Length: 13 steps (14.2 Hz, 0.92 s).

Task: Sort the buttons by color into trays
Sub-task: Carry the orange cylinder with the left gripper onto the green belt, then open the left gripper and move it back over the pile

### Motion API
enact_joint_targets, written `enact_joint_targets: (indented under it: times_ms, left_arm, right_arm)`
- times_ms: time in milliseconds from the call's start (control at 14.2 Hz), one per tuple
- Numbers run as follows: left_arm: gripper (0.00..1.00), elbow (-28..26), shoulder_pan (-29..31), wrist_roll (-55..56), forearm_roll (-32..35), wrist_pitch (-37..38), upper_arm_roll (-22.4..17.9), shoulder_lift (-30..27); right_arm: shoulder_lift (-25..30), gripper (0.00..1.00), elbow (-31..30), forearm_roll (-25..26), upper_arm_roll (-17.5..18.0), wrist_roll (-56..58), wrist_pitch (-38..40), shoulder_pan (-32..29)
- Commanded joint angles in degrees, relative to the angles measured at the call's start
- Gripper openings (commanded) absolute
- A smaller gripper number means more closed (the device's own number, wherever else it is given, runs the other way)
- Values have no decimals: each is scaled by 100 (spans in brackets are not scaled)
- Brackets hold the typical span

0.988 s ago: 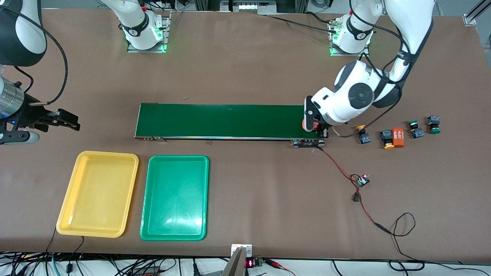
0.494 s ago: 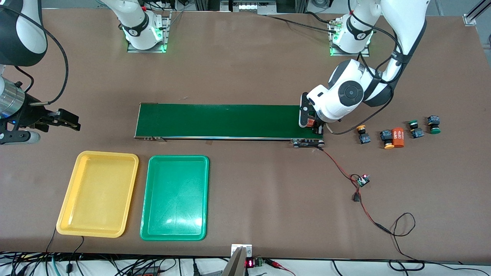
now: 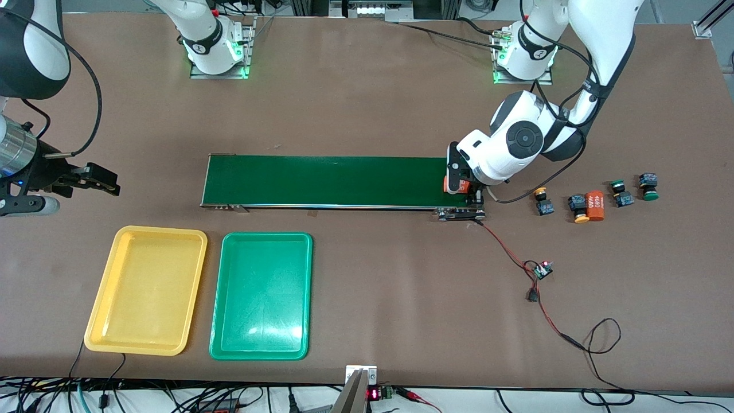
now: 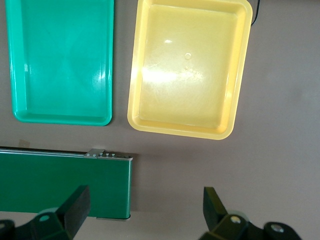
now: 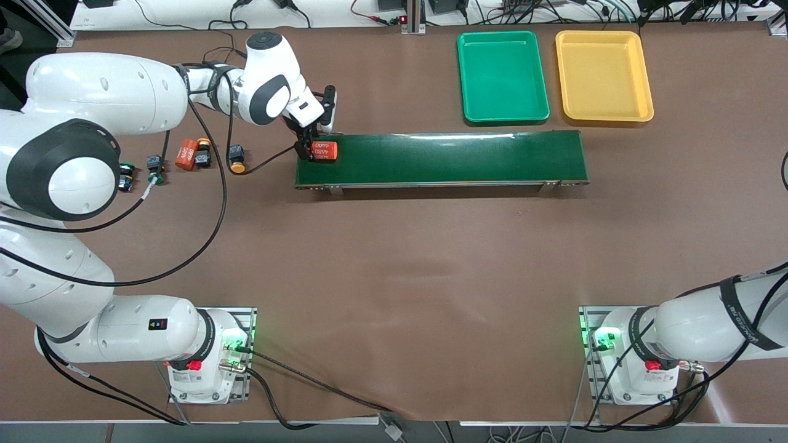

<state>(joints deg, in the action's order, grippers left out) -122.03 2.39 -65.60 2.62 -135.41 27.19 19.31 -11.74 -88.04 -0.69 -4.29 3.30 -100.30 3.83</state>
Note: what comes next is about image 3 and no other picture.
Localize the aluminium corner profile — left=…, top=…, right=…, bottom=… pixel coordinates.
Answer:
left=693, top=0, right=734, bottom=40

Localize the red clip test lead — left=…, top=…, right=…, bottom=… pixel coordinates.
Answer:
left=396, top=387, right=443, bottom=413

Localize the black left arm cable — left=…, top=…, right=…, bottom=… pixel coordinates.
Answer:
left=485, top=0, right=603, bottom=205

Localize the green plastic tray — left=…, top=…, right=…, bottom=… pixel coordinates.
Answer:
left=209, top=232, right=314, bottom=361

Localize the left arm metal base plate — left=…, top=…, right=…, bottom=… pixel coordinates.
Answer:
left=492, top=29, right=554, bottom=85

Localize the thin black looped wire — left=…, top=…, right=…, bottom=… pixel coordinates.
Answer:
left=579, top=318, right=637, bottom=407

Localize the yellow push button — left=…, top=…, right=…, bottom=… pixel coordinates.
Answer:
left=568, top=195, right=591, bottom=224
left=535, top=188, right=556, bottom=217

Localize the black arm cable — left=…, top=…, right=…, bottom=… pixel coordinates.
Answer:
left=485, top=0, right=603, bottom=205
left=0, top=10, right=104, bottom=158

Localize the metal frame with light strip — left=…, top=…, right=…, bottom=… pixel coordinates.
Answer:
left=290, top=0, right=462, bottom=24

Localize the green conveyor belt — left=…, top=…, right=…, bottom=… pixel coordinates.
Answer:
left=201, top=154, right=487, bottom=223

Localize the short black looped cable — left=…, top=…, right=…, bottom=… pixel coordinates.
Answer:
left=20, top=99, right=52, bottom=141

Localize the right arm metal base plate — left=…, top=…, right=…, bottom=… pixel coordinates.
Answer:
left=190, top=17, right=256, bottom=80

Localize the thin black power cable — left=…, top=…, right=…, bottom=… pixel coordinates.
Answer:
left=396, top=17, right=508, bottom=52

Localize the yellow plastic tray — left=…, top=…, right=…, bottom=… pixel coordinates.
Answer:
left=84, top=225, right=208, bottom=356

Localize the aluminium camera bracket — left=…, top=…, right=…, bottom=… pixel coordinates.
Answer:
left=331, top=364, right=378, bottom=413

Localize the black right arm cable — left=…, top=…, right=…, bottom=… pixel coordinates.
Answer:
left=0, top=10, right=104, bottom=158

